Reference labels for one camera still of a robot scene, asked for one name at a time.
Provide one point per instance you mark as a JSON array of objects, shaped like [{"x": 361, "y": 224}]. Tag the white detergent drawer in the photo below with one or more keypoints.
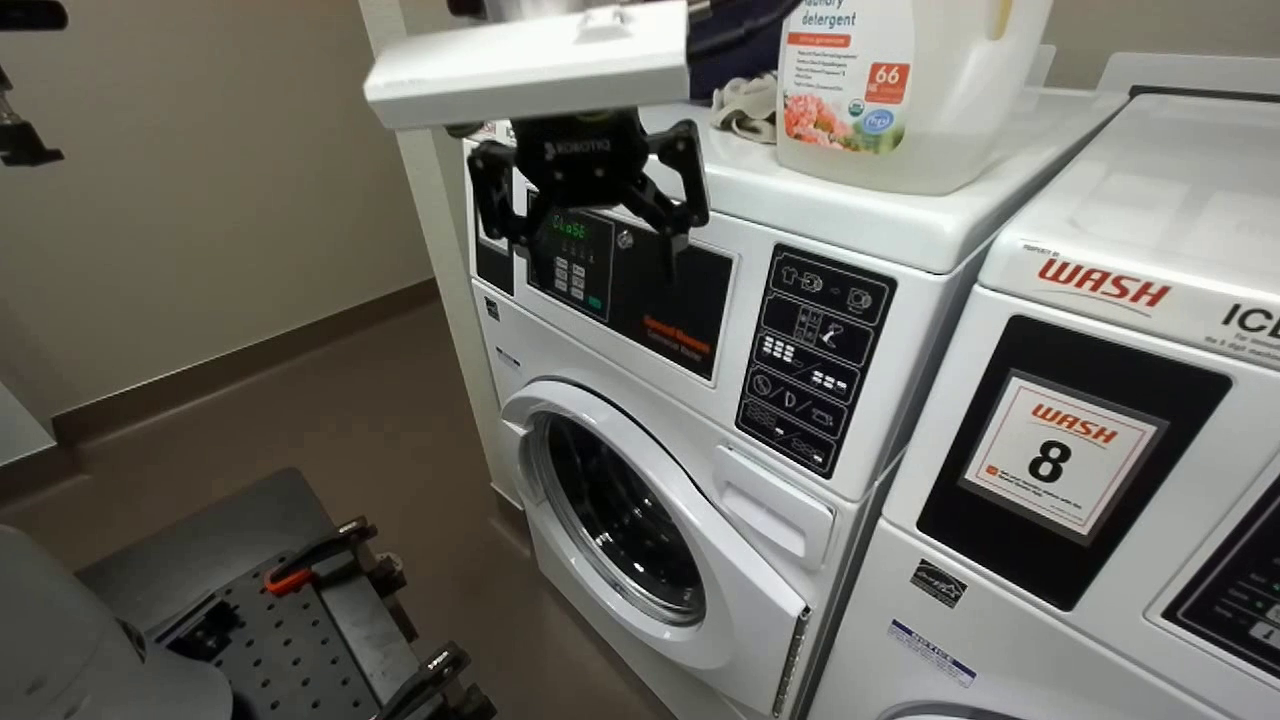
[{"x": 773, "y": 500}]

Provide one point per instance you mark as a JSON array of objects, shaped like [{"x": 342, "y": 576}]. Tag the black stereo camera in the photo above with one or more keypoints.
[{"x": 25, "y": 12}]

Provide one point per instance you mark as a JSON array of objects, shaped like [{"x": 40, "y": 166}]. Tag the white-rimmed glass washer door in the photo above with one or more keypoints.
[{"x": 744, "y": 627}]

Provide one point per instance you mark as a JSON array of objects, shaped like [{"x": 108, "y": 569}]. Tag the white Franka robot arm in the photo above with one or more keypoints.
[{"x": 82, "y": 643}]

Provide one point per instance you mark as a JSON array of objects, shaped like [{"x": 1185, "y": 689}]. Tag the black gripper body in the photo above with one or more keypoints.
[{"x": 580, "y": 161}]

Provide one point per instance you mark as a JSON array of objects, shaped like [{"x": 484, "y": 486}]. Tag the number 8 label card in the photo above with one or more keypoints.
[{"x": 1062, "y": 462}]

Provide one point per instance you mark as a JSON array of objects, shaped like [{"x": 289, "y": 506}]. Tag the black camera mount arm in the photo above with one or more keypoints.
[{"x": 22, "y": 141}]

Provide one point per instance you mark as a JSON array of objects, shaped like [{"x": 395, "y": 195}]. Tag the white washing machine labelled 7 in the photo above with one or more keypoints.
[{"x": 867, "y": 215}]

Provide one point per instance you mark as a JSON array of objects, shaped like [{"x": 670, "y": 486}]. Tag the white wrist camera mount box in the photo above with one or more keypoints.
[{"x": 533, "y": 66}]

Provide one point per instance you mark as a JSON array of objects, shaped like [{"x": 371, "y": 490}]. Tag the grey cart platform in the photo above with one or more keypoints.
[{"x": 214, "y": 535}]

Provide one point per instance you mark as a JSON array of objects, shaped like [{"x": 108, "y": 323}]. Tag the translucent detergent bottle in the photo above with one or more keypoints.
[{"x": 961, "y": 94}]

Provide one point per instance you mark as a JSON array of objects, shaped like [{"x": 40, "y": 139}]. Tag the black clamp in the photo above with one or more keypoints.
[{"x": 435, "y": 675}]

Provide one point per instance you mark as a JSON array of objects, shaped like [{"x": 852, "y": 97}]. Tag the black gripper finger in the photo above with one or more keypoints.
[
  {"x": 488, "y": 185},
  {"x": 683, "y": 180}
]

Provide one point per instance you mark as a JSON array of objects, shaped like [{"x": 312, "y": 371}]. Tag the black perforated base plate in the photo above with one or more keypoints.
[{"x": 286, "y": 667}]

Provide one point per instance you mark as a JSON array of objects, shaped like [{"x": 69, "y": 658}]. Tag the white washing machine labelled 8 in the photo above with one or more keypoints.
[{"x": 1160, "y": 215}]

